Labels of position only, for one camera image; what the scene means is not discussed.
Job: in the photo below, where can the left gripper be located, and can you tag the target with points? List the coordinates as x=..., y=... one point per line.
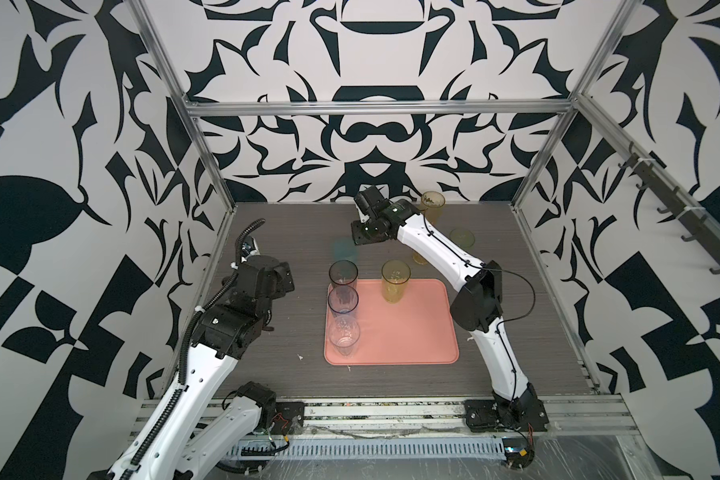
x=282, y=281

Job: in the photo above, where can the short amber glass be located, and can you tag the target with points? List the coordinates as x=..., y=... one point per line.
x=419, y=259

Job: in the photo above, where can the pink tray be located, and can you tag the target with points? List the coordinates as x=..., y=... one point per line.
x=417, y=330

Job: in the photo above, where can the green glass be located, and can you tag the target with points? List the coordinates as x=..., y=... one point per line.
x=463, y=238
x=395, y=276

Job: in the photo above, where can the white cable duct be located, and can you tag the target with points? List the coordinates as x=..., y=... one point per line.
x=370, y=449

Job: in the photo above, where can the blue glass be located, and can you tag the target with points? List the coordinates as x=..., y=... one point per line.
x=343, y=302

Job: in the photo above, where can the dark smoky glass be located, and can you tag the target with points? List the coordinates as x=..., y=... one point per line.
x=343, y=274

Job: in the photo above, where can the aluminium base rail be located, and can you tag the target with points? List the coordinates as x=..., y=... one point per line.
x=427, y=416

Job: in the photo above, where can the tall amber glass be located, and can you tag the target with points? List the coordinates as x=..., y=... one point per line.
x=432, y=205

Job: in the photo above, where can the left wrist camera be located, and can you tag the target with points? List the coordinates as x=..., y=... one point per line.
x=248, y=248

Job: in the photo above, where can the teal glass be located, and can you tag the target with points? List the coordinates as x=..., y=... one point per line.
x=344, y=249

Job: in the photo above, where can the small circuit board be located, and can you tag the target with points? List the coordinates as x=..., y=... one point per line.
x=518, y=453

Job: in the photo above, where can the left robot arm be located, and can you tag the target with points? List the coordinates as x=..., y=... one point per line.
x=170, y=445

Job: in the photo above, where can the clear glass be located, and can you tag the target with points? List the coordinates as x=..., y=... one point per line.
x=344, y=335

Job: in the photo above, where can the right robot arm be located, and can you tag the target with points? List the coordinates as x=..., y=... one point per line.
x=476, y=308

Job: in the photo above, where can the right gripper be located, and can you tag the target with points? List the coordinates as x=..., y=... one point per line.
x=356, y=233

